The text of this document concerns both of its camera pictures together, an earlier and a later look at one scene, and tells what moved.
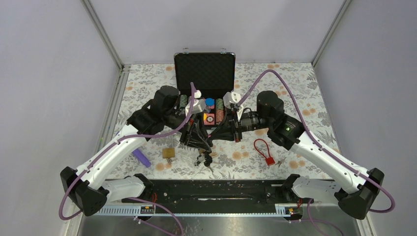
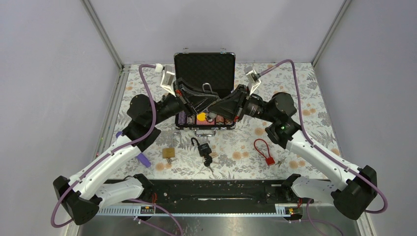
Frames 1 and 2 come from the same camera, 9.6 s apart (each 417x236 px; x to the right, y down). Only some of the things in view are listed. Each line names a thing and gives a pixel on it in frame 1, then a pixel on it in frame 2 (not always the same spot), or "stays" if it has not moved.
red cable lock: (270, 161) stays
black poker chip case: (213, 74) stays
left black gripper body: (189, 130) to (185, 106)
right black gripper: (227, 130) to (234, 105)
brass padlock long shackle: (169, 152) stays
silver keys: (280, 162) stays
